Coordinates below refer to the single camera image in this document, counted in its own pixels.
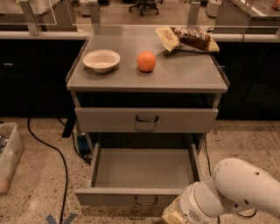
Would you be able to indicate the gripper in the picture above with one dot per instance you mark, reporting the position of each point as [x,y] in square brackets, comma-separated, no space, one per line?
[190,206]

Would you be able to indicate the grey drawer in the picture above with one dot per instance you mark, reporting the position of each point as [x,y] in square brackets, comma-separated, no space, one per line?
[139,177]
[159,120]

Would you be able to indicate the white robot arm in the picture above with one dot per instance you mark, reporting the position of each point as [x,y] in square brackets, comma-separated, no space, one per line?
[234,186]

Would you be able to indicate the grey drawer cabinet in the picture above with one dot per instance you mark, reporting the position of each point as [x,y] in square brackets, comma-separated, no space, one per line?
[183,80]

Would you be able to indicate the blue power box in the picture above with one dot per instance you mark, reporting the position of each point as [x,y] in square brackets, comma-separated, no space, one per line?
[83,146]

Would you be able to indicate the orange fruit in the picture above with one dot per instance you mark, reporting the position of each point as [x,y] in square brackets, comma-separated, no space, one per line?
[146,61]

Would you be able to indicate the white bowl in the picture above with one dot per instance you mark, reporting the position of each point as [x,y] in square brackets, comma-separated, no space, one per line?
[101,61]

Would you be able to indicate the clear plastic bin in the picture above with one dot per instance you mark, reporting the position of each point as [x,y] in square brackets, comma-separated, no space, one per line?
[11,154]

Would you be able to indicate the brown chip bag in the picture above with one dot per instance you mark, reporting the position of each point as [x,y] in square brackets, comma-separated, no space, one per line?
[185,39]

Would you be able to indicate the black office chair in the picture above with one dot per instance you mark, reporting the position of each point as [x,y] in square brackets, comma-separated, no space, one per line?
[142,5]

